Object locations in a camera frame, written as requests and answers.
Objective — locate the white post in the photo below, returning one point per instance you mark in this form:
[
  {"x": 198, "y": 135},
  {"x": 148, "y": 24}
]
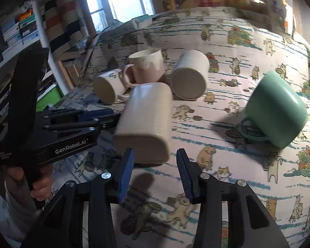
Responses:
[{"x": 41, "y": 25}]

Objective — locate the person's left forearm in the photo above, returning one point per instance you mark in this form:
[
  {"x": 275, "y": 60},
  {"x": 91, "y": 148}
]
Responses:
[{"x": 13, "y": 211}]

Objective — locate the green storage box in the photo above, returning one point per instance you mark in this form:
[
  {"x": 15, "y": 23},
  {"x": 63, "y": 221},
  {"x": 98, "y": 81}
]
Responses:
[{"x": 51, "y": 98}]

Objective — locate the small white box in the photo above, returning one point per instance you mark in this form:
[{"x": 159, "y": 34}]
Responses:
[{"x": 142, "y": 22}]

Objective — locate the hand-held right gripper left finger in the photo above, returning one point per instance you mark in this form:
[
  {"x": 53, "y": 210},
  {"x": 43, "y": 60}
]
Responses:
[{"x": 126, "y": 171}]

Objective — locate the clear printed glass cup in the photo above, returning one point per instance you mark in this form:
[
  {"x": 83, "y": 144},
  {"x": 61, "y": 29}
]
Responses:
[{"x": 279, "y": 7}]

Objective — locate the cat print tablecloth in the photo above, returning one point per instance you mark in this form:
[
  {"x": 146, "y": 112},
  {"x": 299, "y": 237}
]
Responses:
[{"x": 222, "y": 44}]

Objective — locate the wooden frame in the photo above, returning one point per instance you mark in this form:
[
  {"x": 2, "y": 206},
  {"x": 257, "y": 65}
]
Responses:
[{"x": 72, "y": 69}]

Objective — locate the white shelf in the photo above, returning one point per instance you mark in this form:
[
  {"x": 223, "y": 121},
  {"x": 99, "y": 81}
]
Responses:
[{"x": 13, "y": 54}]

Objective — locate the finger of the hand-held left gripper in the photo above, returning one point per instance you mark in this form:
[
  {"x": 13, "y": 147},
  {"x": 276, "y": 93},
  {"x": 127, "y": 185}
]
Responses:
[
  {"x": 77, "y": 130},
  {"x": 93, "y": 115}
]

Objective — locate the window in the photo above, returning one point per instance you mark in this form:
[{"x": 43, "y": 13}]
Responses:
[{"x": 118, "y": 0}]

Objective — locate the person's left hand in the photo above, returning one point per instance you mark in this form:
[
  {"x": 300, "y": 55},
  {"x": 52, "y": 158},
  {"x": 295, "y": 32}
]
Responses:
[{"x": 42, "y": 188}]

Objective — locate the green cup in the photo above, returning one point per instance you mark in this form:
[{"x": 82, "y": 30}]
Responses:
[{"x": 273, "y": 108}]

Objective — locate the pink and white cup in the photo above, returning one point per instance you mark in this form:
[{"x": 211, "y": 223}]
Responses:
[{"x": 148, "y": 67}]

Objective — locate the striped curtain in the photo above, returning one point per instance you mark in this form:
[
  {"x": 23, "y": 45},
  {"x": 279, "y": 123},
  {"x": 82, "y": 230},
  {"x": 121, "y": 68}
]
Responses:
[{"x": 64, "y": 13}]

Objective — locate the stack of storage boxes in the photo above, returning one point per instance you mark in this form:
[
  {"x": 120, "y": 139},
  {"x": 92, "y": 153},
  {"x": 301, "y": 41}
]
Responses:
[{"x": 20, "y": 31}]

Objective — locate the tall beige cup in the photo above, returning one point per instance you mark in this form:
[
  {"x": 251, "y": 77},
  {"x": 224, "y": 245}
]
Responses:
[{"x": 144, "y": 118}]

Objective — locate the small cream printed cup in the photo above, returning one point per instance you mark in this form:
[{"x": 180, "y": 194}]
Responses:
[{"x": 108, "y": 86}]

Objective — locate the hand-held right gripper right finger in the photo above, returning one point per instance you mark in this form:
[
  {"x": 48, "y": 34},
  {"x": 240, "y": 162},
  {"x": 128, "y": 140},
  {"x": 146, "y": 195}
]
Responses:
[{"x": 184, "y": 175}]

